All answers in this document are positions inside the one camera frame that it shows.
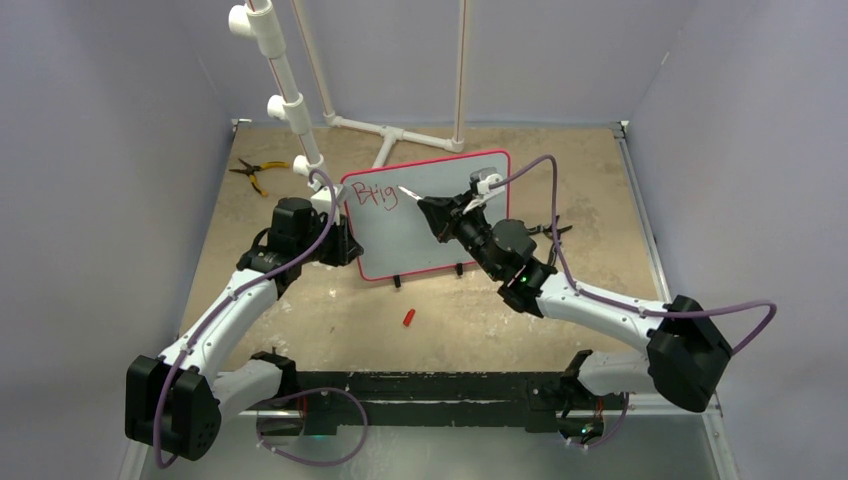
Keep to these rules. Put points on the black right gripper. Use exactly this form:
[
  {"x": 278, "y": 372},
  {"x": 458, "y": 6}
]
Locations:
[{"x": 438, "y": 211}]

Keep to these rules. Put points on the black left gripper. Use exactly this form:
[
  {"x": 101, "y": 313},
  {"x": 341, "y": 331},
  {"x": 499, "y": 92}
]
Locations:
[{"x": 346, "y": 247}]

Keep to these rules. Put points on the red white marker pen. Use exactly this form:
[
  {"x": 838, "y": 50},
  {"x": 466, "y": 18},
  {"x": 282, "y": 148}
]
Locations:
[{"x": 410, "y": 193}]

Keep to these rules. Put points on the pink-rimmed whiteboard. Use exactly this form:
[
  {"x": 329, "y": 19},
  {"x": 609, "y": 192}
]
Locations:
[{"x": 390, "y": 227}]

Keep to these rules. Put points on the red marker cap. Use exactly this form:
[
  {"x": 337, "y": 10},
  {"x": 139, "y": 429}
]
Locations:
[{"x": 408, "y": 318}]

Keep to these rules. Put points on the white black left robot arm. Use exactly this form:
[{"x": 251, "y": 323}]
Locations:
[{"x": 177, "y": 401}]

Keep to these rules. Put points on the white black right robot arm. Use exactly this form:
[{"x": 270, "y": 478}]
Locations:
[{"x": 681, "y": 354}]

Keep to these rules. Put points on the yellow black needle-nose pliers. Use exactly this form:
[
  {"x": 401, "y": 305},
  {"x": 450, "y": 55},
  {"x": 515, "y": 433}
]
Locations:
[{"x": 251, "y": 171}]

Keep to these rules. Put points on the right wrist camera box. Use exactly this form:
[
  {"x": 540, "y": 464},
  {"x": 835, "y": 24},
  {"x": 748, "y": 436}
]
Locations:
[{"x": 484, "y": 185}]

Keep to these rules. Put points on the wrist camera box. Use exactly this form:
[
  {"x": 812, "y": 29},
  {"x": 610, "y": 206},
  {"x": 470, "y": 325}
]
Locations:
[
  {"x": 484, "y": 185},
  {"x": 325, "y": 202}
]

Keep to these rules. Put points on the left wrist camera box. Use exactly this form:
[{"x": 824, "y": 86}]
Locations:
[{"x": 325, "y": 202}]

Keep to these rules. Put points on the black handled pliers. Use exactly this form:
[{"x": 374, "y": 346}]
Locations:
[{"x": 547, "y": 229}]

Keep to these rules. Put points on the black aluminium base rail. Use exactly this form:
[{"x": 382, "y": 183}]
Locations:
[{"x": 538, "y": 402}]

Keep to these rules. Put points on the white PVC pipe frame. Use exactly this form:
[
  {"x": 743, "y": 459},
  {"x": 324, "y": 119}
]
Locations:
[{"x": 258, "y": 21}]

